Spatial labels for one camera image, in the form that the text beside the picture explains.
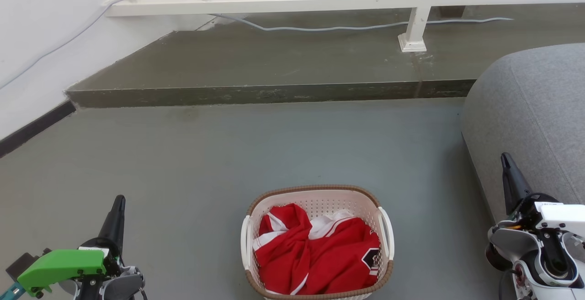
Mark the dark baseboard strip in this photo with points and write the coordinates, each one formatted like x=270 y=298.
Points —
x=32 y=128

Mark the red and white jersey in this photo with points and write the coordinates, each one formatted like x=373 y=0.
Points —
x=320 y=259

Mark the white laundry basket brown rim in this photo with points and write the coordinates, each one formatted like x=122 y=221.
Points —
x=320 y=199

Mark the white metal railing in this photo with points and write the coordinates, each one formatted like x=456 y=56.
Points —
x=274 y=2

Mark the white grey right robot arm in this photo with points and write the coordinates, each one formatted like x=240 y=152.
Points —
x=539 y=259

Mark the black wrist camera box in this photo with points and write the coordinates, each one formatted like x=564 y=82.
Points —
x=20 y=263

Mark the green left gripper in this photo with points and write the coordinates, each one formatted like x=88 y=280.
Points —
x=64 y=265

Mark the grey fabric sofa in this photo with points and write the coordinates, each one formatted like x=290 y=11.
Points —
x=530 y=108

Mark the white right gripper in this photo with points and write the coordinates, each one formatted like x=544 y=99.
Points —
x=562 y=217

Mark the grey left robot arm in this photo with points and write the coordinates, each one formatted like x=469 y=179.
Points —
x=123 y=286

